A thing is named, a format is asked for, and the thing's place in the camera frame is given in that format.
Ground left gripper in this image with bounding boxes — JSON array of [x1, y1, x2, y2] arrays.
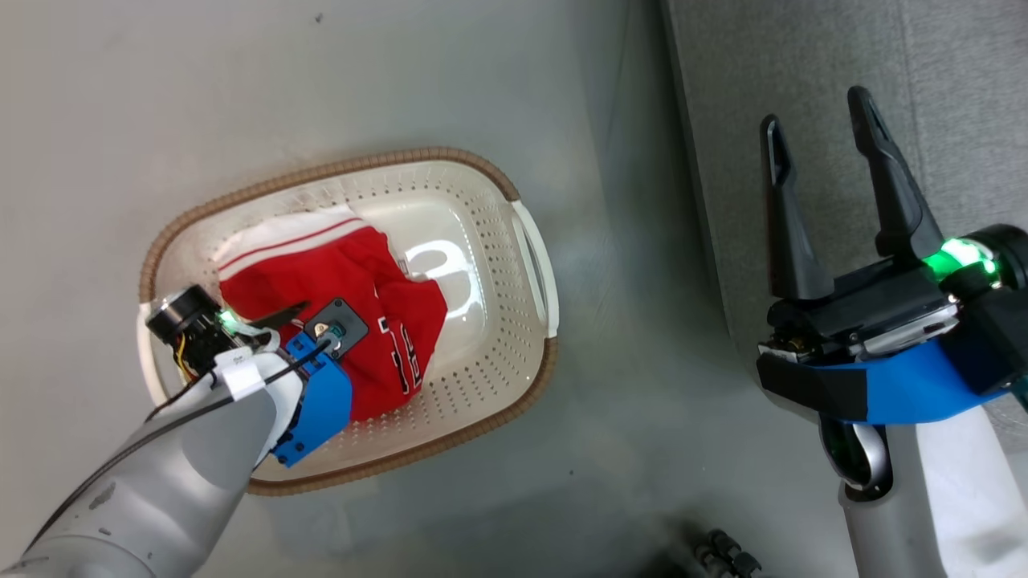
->
[[147, 285, 310, 380]]

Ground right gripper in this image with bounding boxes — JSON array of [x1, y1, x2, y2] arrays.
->
[[759, 86, 1028, 366]]

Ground red and white jersey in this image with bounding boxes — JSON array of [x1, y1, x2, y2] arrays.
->
[[215, 207, 449, 424]]

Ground grey fabric sofa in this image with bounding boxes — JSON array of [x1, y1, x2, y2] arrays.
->
[[663, 0, 1028, 418]]

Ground white tape label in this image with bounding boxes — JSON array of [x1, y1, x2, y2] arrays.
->
[[214, 349, 267, 402]]

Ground beige perforated laundry basket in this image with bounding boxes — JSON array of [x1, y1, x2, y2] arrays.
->
[[138, 147, 559, 496]]

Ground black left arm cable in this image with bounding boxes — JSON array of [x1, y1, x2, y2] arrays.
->
[[20, 337, 332, 555]]

